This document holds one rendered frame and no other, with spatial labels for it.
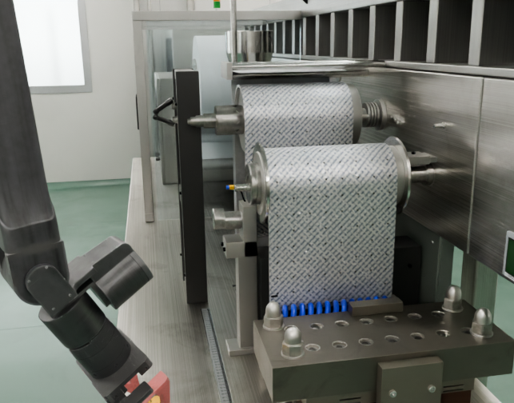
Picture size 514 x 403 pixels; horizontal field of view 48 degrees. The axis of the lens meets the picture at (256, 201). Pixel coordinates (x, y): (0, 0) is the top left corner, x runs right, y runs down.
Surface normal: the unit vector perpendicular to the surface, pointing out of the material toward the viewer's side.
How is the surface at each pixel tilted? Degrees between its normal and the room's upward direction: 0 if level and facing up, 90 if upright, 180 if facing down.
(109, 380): 30
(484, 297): 90
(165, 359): 0
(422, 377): 90
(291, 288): 90
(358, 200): 90
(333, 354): 0
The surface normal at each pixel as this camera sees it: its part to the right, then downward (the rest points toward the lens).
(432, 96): -0.98, 0.07
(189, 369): -0.01, -0.97
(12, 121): 0.62, 0.19
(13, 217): 0.51, 0.00
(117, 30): 0.18, 0.25
